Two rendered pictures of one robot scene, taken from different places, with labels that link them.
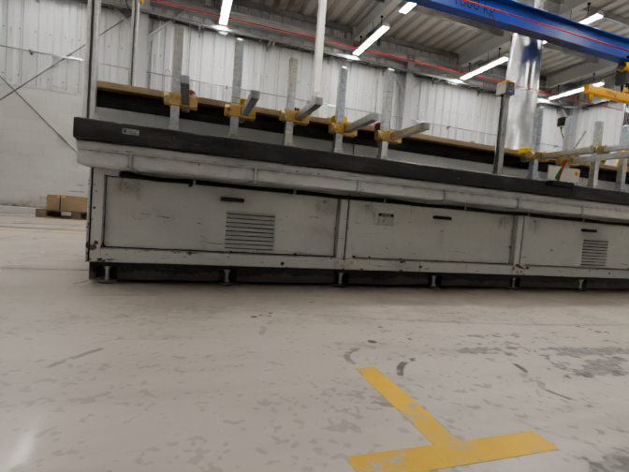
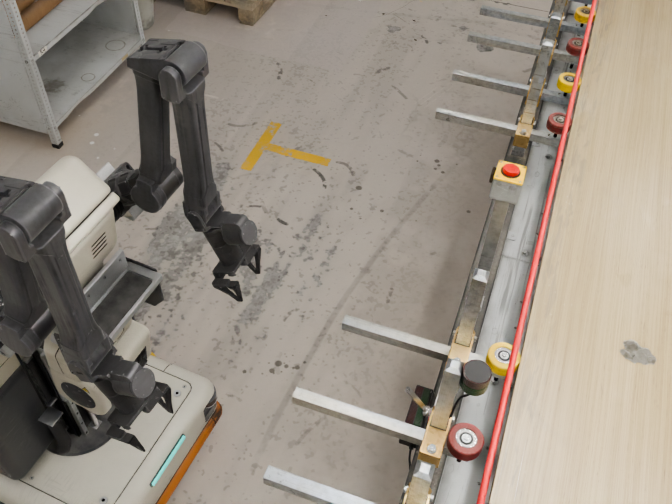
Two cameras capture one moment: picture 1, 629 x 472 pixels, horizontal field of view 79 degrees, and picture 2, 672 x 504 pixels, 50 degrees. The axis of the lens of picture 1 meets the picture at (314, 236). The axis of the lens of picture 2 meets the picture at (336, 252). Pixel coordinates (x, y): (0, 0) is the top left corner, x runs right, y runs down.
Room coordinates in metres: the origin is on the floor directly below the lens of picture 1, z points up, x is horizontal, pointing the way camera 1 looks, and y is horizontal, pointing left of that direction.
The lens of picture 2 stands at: (2.67, -2.31, 2.37)
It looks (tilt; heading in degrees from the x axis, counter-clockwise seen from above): 48 degrees down; 127
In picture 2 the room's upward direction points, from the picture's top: 2 degrees clockwise
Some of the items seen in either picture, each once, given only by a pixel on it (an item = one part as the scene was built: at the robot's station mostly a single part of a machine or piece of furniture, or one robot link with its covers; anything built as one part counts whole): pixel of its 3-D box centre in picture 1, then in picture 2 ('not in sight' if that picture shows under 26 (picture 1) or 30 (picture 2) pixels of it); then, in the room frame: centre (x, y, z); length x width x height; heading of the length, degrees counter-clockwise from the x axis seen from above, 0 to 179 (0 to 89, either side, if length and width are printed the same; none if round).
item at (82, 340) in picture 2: not in sight; (63, 293); (1.85, -1.99, 1.40); 0.11 x 0.06 x 0.43; 105
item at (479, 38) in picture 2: (302, 113); (522, 48); (1.74, 0.09, 0.84); 0.43 x 0.03 x 0.04; 19
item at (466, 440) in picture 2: not in sight; (462, 448); (2.45, -1.51, 0.85); 0.08 x 0.08 x 0.11
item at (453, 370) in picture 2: (565, 155); (439, 421); (2.38, -1.50, 0.87); 0.04 x 0.04 x 0.48; 19
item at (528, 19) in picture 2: (246, 109); (532, 20); (1.66, 0.33, 0.82); 0.43 x 0.03 x 0.04; 19
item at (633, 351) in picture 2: not in sight; (638, 351); (2.66, -1.05, 0.91); 0.09 x 0.07 x 0.02; 177
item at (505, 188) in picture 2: (505, 89); (507, 183); (2.21, -1.01, 1.18); 0.07 x 0.07 x 0.08; 19
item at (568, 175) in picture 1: (563, 175); not in sight; (2.35, -1.48, 0.75); 0.26 x 0.01 x 0.10; 109
